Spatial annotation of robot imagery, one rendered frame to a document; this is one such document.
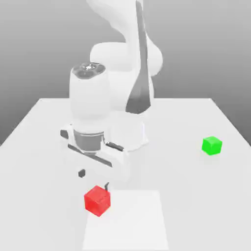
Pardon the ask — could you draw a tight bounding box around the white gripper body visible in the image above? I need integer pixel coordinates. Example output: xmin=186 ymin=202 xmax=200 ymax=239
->
xmin=65 ymin=143 xmax=131 ymax=184

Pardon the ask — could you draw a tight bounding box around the small red cube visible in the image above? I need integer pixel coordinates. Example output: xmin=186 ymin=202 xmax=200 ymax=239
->
xmin=84 ymin=185 xmax=112 ymax=218

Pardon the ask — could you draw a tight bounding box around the small green cube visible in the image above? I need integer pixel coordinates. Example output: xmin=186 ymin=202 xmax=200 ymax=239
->
xmin=201 ymin=136 xmax=223 ymax=156

